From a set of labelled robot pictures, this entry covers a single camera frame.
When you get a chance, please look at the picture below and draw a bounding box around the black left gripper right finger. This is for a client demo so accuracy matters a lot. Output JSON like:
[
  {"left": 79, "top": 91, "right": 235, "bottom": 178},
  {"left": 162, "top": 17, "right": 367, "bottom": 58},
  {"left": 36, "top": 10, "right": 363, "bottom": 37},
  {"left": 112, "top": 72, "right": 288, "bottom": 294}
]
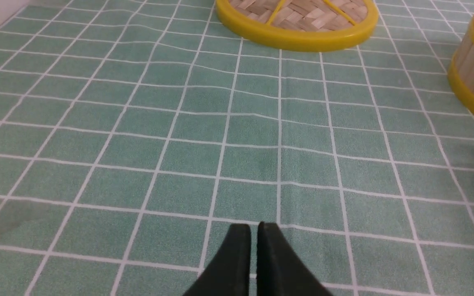
[{"left": 256, "top": 222, "right": 332, "bottom": 296}]

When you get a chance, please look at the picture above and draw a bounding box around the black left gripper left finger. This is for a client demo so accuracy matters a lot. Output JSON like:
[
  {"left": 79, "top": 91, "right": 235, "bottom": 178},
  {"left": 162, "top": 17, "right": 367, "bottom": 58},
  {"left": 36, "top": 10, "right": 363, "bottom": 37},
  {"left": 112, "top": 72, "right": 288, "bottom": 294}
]
[{"left": 184, "top": 224, "right": 251, "bottom": 296}]

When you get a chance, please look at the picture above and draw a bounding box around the green checkered tablecloth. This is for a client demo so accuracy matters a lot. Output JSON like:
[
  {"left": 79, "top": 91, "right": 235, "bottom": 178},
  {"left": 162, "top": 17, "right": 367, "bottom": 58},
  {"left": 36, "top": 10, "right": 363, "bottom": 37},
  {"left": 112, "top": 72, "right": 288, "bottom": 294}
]
[{"left": 0, "top": 0, "right": 474, "bottom": 296}]

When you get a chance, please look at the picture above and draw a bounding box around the yellow-rimmed bamboo steamer lid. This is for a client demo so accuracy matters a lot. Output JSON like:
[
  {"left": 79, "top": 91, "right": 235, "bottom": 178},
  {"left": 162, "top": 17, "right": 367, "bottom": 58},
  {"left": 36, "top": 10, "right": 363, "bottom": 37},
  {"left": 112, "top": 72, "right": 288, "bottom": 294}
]
[{"left": 215, "top": 0, "right": 379, "bottom": 52}]

